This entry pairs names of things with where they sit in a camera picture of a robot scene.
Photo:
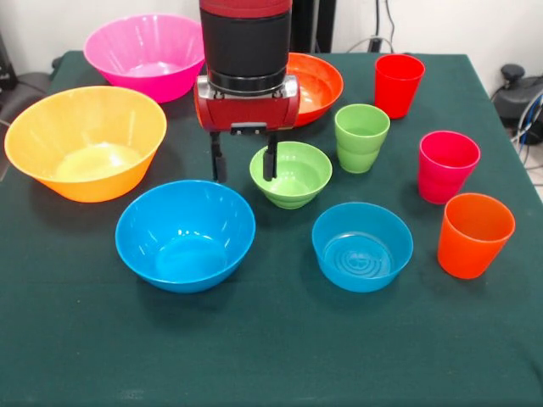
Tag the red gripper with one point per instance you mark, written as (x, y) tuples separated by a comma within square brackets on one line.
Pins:
[(246, 112)]

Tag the large smooth blue bowl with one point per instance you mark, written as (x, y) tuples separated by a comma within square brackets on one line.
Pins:
[(182, 254)]

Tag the green plastic cup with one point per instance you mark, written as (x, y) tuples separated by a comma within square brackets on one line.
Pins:
[(358, 157)]

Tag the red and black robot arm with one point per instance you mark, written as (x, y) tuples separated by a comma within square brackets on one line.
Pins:
[(246, 42)]

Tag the small green plastic bowl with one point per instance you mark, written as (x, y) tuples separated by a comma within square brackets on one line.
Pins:
[(297, 191)]

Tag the orange-red plastic bowl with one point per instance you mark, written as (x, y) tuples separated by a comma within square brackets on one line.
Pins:
[(322, 89)]

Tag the large pink plastic bowl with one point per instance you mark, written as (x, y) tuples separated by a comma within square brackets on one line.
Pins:
[(140, 80)]

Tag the small ringed blue bowl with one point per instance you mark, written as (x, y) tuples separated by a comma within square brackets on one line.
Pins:
[(360, 258)]

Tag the red plastic cup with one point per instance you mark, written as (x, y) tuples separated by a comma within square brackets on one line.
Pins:
[(396, 93)]

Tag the dark green tablecloth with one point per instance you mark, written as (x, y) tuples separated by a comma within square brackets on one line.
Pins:
[(254, 339)]

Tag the large yellow-orange plastic bowl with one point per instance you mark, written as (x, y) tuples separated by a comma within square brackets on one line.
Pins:
[(63, 127)]

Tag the magenta plastic cup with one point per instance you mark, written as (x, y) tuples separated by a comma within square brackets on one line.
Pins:
[(441, 182)]

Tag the orange plastic cup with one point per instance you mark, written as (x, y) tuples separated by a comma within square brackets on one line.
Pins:
[(466, 254)]

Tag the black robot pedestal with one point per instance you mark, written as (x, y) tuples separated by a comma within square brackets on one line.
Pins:
[(303, 25)]

